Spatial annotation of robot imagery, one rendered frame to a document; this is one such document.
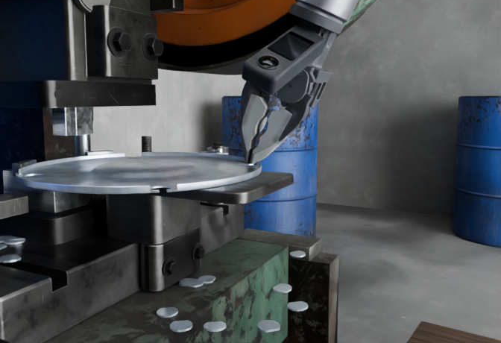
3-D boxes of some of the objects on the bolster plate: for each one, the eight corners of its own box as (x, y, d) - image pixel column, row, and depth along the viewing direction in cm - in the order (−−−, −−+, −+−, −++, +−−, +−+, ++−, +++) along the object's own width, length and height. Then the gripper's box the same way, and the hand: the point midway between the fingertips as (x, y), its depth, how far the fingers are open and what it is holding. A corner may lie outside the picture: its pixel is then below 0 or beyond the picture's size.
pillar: (95, 183, 77) (92, 95, 75) (84, 186, 75) (80, 95, 73) (84, 182, 78) (81, 95, 76) (74, 184, 76) (70, 95, 74)
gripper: (358, 33, 64) (293, 171, 70) (300, 7, 67) (241, 143, 73) (343, 24, 56) (271, 181, 62) (277, -5, 59) (215, 148, 65)
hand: (250, 155), depth 65 cm, fingers closed
